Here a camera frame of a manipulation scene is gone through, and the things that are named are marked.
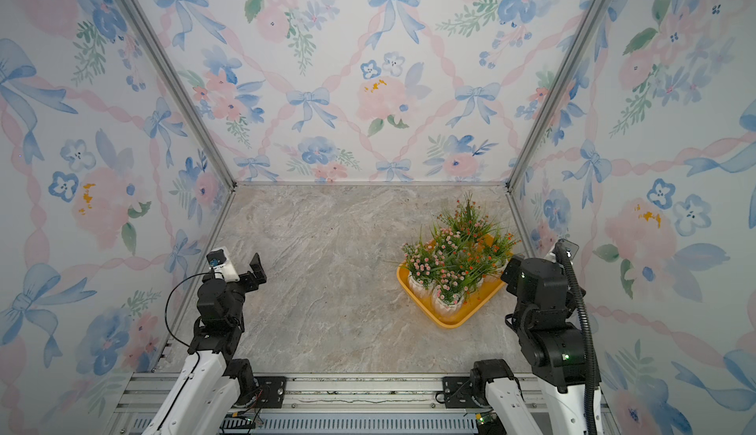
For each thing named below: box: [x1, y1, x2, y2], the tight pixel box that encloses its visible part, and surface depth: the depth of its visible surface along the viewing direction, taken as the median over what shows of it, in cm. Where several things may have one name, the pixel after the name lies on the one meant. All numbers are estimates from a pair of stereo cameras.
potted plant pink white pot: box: [436, 227, 463, 251], surface depth 86 cm
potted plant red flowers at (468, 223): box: [437, 191, 499, 246], surface depth 92 cm
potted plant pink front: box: [432, 268, 469, 316], surface depth 80 cm
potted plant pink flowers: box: [400, 238, 444, 298], surface depth 82 cm
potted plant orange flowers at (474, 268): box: [450, 248, 500, 290], surface depth 80 cm
